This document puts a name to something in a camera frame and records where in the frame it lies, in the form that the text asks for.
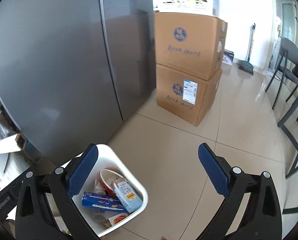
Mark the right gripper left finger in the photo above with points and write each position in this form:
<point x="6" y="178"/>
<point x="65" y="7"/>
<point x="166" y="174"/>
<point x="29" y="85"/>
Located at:
<point x="45" y="207"/>

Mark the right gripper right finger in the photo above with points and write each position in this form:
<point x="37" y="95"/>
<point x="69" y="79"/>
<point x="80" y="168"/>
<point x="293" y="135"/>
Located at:
<point x="250" y="209"/>

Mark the blue white snack package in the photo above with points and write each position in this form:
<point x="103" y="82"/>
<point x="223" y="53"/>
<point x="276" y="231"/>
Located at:
<point x="102" y="202"/>

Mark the clear plastic bag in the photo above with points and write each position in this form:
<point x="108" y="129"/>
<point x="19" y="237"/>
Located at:
<point x="99" y="187"/>

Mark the white orange wrapper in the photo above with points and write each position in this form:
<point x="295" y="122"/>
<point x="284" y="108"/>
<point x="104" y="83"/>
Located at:
<point x="115" y="219"/>

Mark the red instant noodle cup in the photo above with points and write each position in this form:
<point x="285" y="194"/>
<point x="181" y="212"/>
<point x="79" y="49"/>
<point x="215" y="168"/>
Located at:
<point x="107" y="177"/>

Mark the blue milk carton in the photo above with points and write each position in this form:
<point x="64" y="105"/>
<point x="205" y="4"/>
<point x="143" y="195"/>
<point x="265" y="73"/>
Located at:
<point x="127" y="195"/>

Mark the white trash bin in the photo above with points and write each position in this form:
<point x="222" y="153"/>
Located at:
<point x="97" y="219"/>

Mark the lower cardboard box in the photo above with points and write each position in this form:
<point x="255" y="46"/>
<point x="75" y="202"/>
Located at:
<point x="185" y="95"/>

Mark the cardboard box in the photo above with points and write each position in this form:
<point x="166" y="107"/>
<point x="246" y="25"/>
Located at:
<point x="185" y="95"/>
<point x="190" y="43"/>

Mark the dark grey chair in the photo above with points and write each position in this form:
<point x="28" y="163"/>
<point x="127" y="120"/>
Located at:
<point x="287" y="64"/>

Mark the broom with teal head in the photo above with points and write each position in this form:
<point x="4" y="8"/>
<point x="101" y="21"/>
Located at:
<point x="245" y="65"/>

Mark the grey refrigerator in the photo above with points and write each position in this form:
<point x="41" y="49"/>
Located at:
<point x="72" y="71"/>

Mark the upper cardboard box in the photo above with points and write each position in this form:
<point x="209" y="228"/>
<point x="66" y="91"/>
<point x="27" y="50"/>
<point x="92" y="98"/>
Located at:
<point x="190" y="43"/>

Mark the small box by wall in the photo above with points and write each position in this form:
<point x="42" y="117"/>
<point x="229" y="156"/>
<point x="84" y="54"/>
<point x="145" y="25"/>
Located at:
<point x="228" y="57"/>

